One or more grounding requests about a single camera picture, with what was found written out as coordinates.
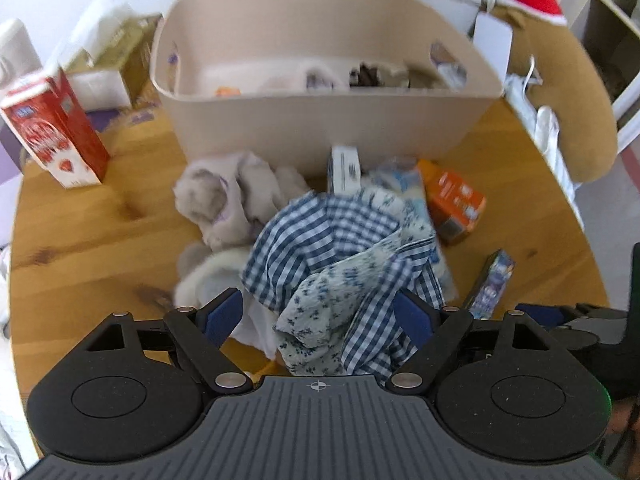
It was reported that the long blue cartoon box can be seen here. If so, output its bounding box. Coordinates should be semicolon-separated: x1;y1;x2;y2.
463;249;515;320

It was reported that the white fluffy plush hat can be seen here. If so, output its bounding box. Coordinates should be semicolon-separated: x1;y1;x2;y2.
174;243;278;361

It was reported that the orange snack packet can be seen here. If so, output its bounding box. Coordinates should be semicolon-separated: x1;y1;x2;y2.
416;159;486;245

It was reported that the blue checkered cloth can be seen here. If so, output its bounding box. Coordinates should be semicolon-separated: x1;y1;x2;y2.
241;186;445;382

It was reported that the lilac fleece cloth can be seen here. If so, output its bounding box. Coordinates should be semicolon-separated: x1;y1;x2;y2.
174;152;310;252

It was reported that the small blue white carton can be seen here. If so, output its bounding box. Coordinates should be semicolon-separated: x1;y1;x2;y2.
328;145;361;196

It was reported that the orange plush pouch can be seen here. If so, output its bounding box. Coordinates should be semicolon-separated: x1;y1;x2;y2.
215;86;241;96

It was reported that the red milk carton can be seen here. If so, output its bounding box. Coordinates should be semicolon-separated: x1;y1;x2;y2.
1;65;110;188

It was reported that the beige plastic storage bin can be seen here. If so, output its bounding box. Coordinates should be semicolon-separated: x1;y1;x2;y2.
150;0;502;174

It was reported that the tissue box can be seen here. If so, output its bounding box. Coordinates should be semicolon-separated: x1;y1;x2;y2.
60;1;162;112

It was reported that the white phone stand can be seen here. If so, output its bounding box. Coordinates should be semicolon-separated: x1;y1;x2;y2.
473;12;513;82

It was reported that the white charger cable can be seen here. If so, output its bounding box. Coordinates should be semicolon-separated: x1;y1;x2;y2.
503;54;584;221

